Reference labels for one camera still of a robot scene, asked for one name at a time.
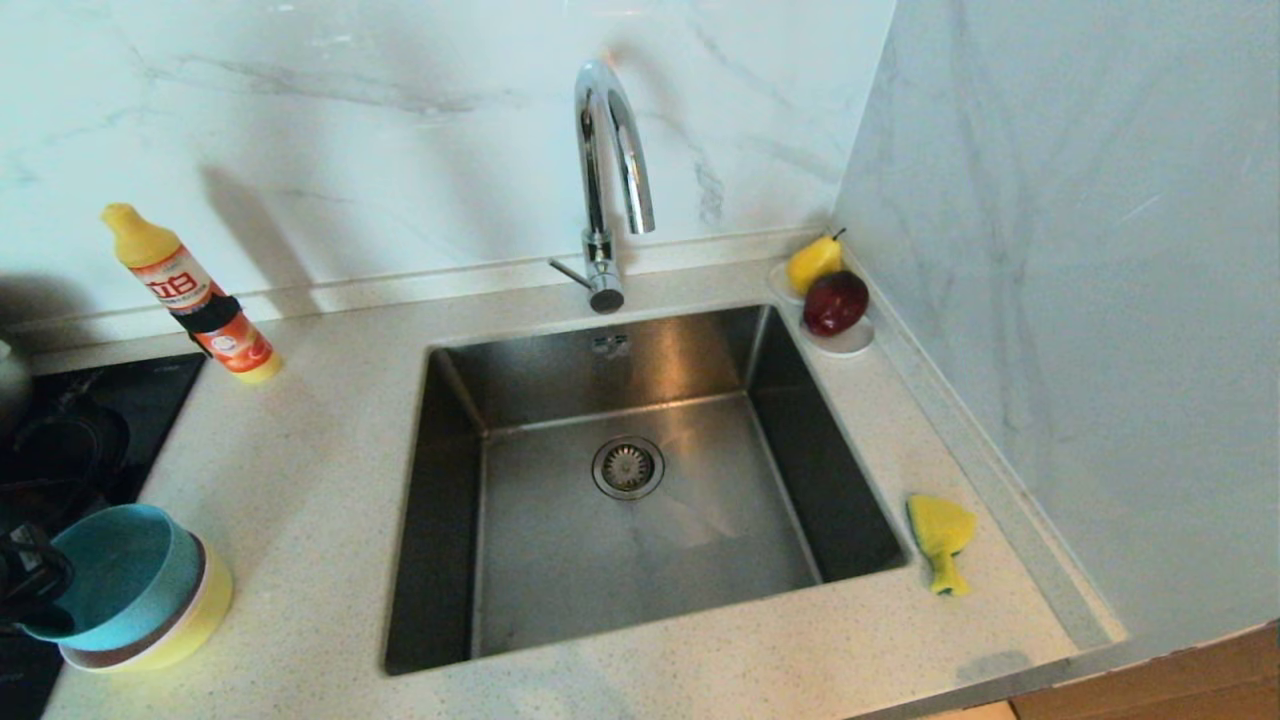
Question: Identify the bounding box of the black round pan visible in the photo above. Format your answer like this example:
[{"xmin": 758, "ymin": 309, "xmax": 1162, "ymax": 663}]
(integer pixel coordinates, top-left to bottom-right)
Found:
[{"xmin": 0, "ymin": 400, "xmax": 131, "ymax": 531}]

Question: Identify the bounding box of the stainless steel sink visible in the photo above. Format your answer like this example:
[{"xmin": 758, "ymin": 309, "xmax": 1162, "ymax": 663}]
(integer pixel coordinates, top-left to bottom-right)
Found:
[{"xmin": 385, "ymin": 303, "xmax": 911, "ymax": 676}]

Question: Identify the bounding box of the round metal sink drain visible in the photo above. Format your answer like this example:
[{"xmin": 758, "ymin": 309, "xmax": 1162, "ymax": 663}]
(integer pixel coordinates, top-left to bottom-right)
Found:
[{"xmin": 592, "ymin": 436, "xmax": 666, "ymax": 501}]

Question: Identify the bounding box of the dark red apple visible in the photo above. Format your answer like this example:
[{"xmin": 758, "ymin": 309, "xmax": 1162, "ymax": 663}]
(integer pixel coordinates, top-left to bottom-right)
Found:
[{"xmin": 802, "ymin": 271, "xmax": 870, "ymax": 338}]

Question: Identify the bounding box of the yellow plastic bowl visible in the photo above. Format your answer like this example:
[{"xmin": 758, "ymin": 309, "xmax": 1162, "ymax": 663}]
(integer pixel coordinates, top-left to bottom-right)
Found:
[{"xmin": 85, "ymin": 545, "xmax": 234, "ymax": 673}]

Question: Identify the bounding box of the small white saucer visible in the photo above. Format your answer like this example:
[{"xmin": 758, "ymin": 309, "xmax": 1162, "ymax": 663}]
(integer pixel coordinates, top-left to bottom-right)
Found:
[{"xmin": 800, "ymin": 315, "xmax": 876, "ymax": 358}]

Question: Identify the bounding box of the pink plastic bowl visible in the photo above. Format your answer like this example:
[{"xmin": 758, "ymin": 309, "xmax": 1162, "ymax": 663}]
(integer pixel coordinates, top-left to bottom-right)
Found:
[{"xmin": 60, "ymin": 535, "xmax": 209, "ymax": 671}]

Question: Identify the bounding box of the black glass cooktop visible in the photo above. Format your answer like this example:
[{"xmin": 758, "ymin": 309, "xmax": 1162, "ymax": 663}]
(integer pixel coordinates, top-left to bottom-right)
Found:
[{"xmin": 0, "ymin": 352, "xmax": 206, "ymax": 720}]

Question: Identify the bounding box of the orange dish soap bottle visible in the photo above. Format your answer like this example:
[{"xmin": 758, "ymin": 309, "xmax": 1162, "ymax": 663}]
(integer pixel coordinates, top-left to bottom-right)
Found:
[{"xmin": 101, "ymin": 203, "xmax": 283, "ymax": 384}]

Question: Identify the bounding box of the metal kettle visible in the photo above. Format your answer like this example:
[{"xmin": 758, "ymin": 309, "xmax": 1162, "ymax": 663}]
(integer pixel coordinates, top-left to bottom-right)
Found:
[{"xmin": 0, "ymin": 338, "xmax": 34, "ymax": 431}]

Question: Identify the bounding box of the yellow pear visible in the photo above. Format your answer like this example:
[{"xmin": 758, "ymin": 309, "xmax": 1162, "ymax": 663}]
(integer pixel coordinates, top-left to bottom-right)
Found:
[{"xmin": 787, "ymin": 229, "xmax": 847, "ymax": 297}]

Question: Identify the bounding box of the yellow green sponge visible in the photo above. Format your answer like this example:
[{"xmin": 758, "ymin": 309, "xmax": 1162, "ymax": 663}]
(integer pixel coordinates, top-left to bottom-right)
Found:
[{"xmin": 906, "ymin": 494, "xmax": 977, "ymax": 598}]

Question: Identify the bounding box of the chrome gooseneck faucet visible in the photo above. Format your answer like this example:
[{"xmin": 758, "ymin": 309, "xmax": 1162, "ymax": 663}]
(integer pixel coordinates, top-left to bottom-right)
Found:
[{"xmin": 548, "ymin": 59, "xmax": 657, "ymax": 315}]

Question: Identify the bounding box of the blue plastic bowl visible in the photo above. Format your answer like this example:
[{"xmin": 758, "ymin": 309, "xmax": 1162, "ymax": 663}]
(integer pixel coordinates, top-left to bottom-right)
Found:
[{"xmin": 20, "ymin": 503, "xmax": 204, "ymax": 653}]

